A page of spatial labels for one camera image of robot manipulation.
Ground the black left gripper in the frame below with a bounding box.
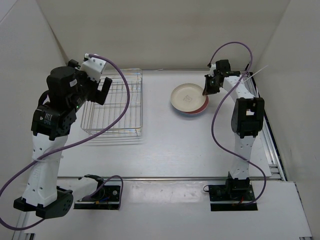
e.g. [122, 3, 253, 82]
[67, 59, 111, 112]

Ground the pink plastic plate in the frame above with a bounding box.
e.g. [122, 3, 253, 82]
[173, 96, 209, 114]

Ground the cream plastic plate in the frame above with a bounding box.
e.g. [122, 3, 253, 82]
[170, 83, 206, 112]

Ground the blue plastic plate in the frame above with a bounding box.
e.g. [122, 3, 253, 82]
[175, 110, 204, 118]

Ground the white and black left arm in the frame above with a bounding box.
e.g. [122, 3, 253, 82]
[13, 58, 112, 219]

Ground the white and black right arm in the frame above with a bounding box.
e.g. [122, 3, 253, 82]
[202, 59, 265, 200]

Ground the chrome wire dish rack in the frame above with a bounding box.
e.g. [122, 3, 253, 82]
[80, 68, 143, 138]

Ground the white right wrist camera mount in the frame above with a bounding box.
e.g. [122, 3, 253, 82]
[208, 63, 217, 77]

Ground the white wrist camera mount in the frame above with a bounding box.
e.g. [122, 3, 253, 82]
[80, 53, 107, 83]
[208, 63, 217, 77]

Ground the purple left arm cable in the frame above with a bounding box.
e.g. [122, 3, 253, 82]
[0, 53, 131, 231]

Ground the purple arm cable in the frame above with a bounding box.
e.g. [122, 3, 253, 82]
[0, 53, 131, 231]
[206, 41, 267, 206]

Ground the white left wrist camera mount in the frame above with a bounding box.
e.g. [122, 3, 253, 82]
[80, 53, 107, 83]

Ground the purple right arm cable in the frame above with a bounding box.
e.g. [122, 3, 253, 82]
[206, 41, 267, 206]

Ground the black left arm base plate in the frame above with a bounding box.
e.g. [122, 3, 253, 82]
[73, 184, 122, 210]

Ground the aluminium table frame rail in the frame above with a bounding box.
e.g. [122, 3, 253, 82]
[247, 71, 286, 182]

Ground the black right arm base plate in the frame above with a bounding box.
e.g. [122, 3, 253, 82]
[202, 184, 258, 212]

